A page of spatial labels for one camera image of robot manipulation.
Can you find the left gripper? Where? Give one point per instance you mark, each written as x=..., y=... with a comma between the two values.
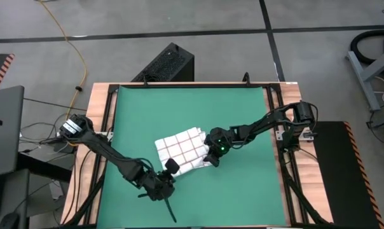
x=158, y=187

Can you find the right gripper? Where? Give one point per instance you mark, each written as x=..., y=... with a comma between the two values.
x=222, y=143

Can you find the white red-checked towel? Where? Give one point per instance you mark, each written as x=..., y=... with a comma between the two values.
x=182, y=148

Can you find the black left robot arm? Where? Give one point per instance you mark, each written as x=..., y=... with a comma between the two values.
x=109, y=152

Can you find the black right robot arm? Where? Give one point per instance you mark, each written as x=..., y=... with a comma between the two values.
x=268, y=121

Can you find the green table mat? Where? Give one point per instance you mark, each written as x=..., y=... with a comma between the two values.
x=192, y=105

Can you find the black computer tower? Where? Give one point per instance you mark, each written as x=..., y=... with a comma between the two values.
x=166, y=63

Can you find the black box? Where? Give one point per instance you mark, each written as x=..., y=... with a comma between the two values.
x=42, y=167

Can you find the black computer mouse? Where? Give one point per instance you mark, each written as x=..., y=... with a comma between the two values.
x=8, y=222

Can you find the grey metal stand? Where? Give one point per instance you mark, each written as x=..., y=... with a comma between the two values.
x=362, y=76

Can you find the grey desk panel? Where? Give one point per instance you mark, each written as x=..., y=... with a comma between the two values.
x=6, y=143

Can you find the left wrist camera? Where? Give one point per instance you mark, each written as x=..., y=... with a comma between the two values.
x=172, y=166

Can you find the black frame clamp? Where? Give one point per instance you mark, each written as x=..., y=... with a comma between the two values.
x=145, y=83
x=246, y=81

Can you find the black table frame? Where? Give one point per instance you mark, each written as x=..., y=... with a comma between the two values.
x=113, y=88

